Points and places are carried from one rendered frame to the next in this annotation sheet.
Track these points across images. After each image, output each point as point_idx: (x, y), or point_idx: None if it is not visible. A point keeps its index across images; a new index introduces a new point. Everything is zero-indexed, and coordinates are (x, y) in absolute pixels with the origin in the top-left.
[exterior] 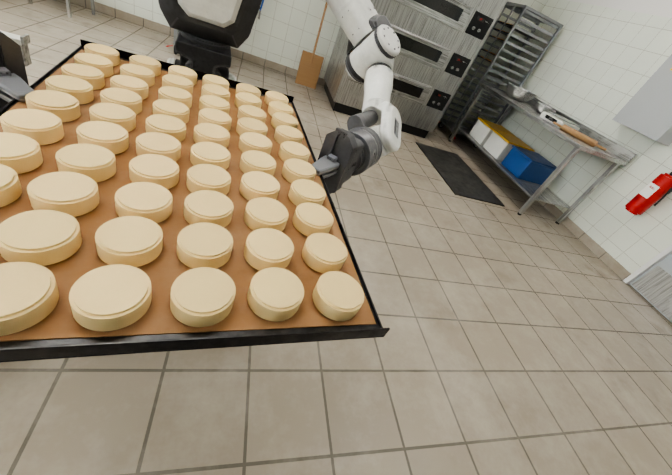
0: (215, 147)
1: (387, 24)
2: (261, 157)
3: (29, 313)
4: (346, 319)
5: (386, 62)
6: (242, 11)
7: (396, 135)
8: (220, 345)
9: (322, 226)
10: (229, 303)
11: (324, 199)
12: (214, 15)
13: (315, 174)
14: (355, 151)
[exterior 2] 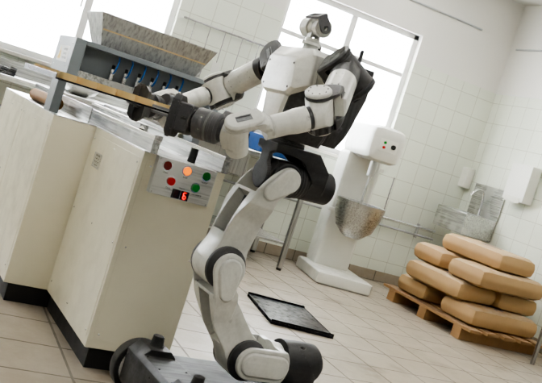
0: None
1: (335, 88)
2: None
3: (42, 66)
4: (58, 76)
5: (308, 105)
6: (284, 110)
7: (237, 120)
8: (42, 72)
9: (101, 84)
10: (53, 69)
11: (124, 93)
12: (271, 114)
13: (143, 97)
14: (177, 101)
